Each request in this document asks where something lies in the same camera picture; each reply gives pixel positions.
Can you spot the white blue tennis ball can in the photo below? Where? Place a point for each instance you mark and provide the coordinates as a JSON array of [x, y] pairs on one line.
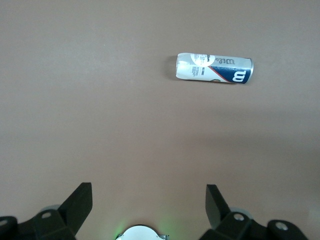
[[212, 68]]

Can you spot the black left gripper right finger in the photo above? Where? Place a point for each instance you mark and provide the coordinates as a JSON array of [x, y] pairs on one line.
[[220, 217]]

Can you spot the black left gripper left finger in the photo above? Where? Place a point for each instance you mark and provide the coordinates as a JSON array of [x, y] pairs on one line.
[[72, 212]]

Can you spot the brown table mat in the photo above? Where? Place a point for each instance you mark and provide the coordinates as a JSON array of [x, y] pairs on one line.
[[100, 100]]

